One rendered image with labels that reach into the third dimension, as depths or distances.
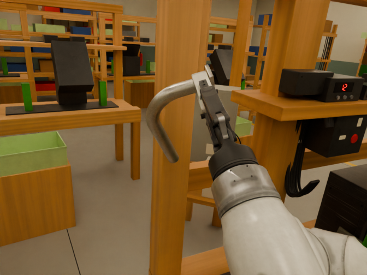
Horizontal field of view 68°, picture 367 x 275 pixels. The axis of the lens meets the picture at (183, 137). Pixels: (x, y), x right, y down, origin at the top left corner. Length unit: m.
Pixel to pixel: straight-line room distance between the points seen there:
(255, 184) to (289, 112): 0.46
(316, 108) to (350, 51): 10.45
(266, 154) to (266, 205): 0.64
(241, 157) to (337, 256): 0.19
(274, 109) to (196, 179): 0.37
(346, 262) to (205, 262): 0.78
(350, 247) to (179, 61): 0.53
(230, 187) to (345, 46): 11.11
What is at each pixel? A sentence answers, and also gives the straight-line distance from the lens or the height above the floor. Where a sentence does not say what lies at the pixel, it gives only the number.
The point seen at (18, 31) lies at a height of 1.55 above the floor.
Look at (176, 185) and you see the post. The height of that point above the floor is 1.28.
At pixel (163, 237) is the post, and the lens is 0.94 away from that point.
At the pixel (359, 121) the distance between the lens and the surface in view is 1.10.
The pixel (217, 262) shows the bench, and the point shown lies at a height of 0.88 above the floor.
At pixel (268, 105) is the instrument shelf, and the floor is 1.53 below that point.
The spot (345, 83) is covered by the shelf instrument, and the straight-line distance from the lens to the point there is 1.01.
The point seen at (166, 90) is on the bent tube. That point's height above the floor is 1.60.
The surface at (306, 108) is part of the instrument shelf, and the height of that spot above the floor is 1.53.
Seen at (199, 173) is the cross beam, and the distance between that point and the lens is 0.98.
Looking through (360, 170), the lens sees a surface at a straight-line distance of 1.33.
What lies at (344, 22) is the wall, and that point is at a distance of 11.58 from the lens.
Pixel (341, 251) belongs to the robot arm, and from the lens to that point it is 0.47.
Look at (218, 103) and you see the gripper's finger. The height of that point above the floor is 1.60.
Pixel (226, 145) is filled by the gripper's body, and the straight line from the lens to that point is 0.42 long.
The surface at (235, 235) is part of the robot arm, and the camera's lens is 0.36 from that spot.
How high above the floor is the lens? 1.70
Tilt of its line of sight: 20 degrees down
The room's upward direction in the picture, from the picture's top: 4 degrees clockwise
